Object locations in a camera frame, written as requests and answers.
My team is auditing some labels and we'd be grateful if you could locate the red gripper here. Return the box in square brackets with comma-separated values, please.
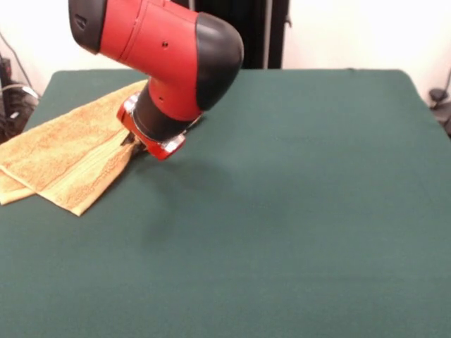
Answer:
[116, 93, 187, 162]

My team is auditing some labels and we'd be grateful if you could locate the tan terry towel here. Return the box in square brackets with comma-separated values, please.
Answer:
[0, 80, 151, 217]

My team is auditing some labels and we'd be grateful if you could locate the dark green table cloth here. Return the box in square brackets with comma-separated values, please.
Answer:
[0, 69, 451, 338]

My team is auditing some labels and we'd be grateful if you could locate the grey cable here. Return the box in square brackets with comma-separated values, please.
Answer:
[0, 32, 39, 98]

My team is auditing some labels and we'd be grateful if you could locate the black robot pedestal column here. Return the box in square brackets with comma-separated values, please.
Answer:
[175, 0, 293, 70]

